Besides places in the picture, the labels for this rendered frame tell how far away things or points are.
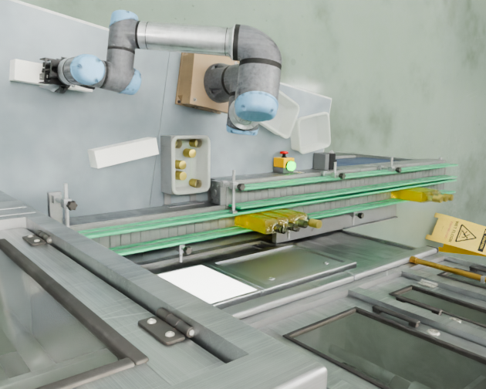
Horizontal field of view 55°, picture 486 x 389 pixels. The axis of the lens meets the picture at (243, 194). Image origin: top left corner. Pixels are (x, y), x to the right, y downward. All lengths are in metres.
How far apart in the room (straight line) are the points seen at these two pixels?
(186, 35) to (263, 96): 0.27
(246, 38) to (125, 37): 0.33
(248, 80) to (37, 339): 0.93
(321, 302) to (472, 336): 0.43
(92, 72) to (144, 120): 0.55
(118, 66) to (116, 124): 0.44
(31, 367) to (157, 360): 0.11
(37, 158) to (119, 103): 0.34
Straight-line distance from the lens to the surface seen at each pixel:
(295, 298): 1.51
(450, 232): 5.07
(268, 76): 1.28
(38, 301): 0.61
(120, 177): 1.79
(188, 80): 1.83
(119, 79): 1.36
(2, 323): 0.57
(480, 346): 1.44
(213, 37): 1.33
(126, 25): 1.40
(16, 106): 1.66
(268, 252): 1.91
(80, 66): 1.31
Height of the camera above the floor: 2.35
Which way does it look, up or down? 49 degrees down
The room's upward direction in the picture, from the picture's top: 102 degrees clockwise
